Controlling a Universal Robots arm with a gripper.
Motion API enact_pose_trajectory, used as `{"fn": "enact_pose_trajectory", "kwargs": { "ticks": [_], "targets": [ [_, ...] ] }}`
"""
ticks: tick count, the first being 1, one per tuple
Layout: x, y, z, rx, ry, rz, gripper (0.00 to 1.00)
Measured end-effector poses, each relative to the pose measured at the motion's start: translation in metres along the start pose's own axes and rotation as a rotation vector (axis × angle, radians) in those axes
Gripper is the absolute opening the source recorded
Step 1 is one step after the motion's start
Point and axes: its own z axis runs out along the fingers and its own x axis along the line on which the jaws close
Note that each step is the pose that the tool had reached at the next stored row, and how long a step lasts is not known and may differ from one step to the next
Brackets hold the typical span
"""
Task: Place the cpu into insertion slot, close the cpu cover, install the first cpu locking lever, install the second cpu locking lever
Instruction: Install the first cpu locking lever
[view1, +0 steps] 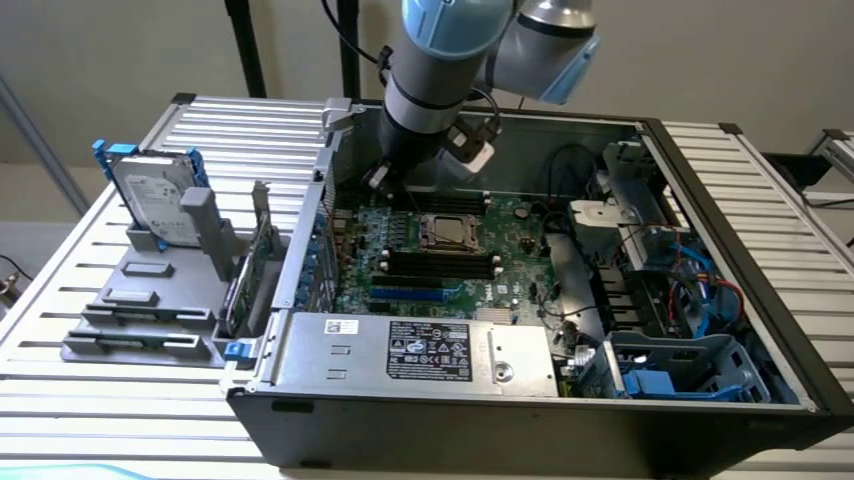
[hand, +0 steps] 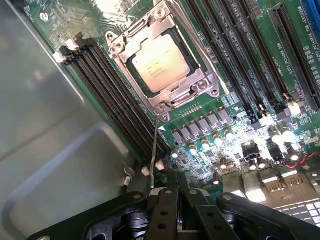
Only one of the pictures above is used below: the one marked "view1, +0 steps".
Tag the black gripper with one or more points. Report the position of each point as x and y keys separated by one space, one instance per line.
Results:
x=407 y=150

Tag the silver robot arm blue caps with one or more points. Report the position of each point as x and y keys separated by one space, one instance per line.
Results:
x=434 y=60

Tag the black RAM slot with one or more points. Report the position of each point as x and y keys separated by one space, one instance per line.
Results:
x=461 y=192
x=440 y=274
x=461 y=197
x=440 y=268
x=461 y=208
x=461 y=203
x=440 y=261
x=440 y=255

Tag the CPU socket with cover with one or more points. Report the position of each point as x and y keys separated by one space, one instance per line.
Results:
x=446 y=233

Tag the black expansion slot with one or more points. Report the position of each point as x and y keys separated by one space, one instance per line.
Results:
x=407 y=283

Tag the blue expansion slot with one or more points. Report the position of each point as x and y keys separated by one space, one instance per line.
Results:
x=407 y=294

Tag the green motherboard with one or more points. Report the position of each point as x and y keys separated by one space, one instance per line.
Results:
x=514 y=280

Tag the blue disk caddy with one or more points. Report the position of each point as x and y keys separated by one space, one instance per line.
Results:
x=200 y=170

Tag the silver metal drive cage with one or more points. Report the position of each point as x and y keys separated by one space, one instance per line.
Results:
x=627 y=200

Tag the green graphics card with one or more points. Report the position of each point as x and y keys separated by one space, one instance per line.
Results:
x=250 y=280

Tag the small silver chipset heatsink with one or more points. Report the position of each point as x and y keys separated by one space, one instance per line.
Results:
x=498 y=315

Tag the silver hard disk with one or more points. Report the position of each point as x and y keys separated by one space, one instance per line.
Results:
x=156 y=200

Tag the silver power supply unit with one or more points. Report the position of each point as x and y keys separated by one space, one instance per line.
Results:
x=360 y=360

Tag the grey parts rack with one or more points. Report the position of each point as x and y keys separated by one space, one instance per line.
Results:
x=167 y=285

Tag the blue case latch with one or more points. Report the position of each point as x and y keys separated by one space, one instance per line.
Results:
x=238 y=350

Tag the black open PC case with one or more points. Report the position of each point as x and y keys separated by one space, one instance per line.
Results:
x=467 y=430

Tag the blue plastic disk bay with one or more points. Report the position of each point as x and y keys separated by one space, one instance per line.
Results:
x=707 y=360

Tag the metal slat side table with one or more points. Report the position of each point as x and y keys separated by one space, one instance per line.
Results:
x=834 y=150

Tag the teal object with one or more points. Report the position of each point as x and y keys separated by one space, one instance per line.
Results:
x=60 y=472

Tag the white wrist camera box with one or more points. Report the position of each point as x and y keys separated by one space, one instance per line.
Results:
x=475 y=158

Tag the black stand post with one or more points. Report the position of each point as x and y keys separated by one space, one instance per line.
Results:
x=350 y=65
x=246 y=45

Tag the grey metal frame leg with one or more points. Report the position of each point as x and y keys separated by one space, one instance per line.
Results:
x=34 y=140

